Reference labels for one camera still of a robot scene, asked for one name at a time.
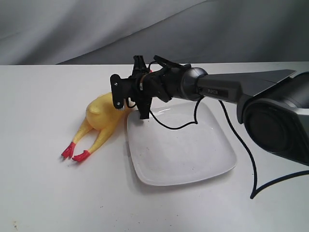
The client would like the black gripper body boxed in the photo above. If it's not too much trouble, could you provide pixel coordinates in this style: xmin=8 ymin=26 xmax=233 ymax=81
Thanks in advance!
xmin=110 ymin=68 xmax=183 ymax=110

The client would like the yellow rubber chicken toy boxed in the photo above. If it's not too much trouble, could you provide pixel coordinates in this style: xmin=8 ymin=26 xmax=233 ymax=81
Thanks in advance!
xmin=61 ymin=92 xmax=136 ymax=162

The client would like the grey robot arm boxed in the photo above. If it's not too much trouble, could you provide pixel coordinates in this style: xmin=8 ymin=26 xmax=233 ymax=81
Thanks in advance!
xmin=110 ymin=55 xmax=309 ymax=165

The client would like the white square plate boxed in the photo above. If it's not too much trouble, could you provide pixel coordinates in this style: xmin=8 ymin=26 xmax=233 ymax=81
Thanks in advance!
xmin=127 ymin=102 xmax=237 ymax=186

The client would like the grey backdrop cloth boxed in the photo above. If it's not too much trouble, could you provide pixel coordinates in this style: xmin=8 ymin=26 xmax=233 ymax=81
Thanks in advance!
xmin=0 ymin=0 xmax=309 ymax=65

